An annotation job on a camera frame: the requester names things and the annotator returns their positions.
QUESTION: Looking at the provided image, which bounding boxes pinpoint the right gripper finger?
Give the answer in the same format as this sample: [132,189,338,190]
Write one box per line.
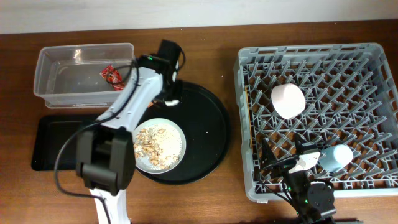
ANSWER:
[294,133,311,152]
[261,138,275,165]

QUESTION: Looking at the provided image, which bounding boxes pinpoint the white napkin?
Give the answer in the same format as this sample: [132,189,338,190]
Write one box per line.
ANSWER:
[164,100,180,106]

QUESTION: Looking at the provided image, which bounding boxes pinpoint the blue plastic cup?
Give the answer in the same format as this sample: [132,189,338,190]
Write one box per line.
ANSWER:
[318,144,353,173]

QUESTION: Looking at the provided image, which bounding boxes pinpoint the grey plate with food scraps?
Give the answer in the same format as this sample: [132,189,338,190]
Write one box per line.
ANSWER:
[132,118,187,174]

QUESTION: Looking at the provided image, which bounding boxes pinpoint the red snack wrapper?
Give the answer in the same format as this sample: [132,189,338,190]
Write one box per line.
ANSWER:
[99,65,125,91]

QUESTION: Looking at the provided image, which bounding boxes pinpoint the wooden chopstick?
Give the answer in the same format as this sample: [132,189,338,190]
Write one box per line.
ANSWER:
[244,86,253,150]

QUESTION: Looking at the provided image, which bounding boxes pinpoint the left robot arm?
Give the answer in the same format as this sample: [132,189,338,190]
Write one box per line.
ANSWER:
[54,40,186,223]

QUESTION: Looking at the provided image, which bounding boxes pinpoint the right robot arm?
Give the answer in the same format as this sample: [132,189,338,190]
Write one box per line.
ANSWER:
[257,134,336,223]

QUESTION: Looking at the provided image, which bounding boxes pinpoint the grey dishwasher rack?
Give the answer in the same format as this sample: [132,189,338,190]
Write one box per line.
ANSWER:
[233,43,397,203]

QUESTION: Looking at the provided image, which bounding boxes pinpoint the black round tray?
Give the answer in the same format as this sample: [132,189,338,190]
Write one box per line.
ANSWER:
[138,82,231,185]

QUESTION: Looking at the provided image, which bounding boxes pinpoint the clear plastic bin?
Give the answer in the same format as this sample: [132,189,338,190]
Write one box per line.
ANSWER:
[33,43,134,108]

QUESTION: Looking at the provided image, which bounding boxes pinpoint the black rectangular tray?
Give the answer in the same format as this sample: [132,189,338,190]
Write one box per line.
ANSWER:
[31,114,98,171]

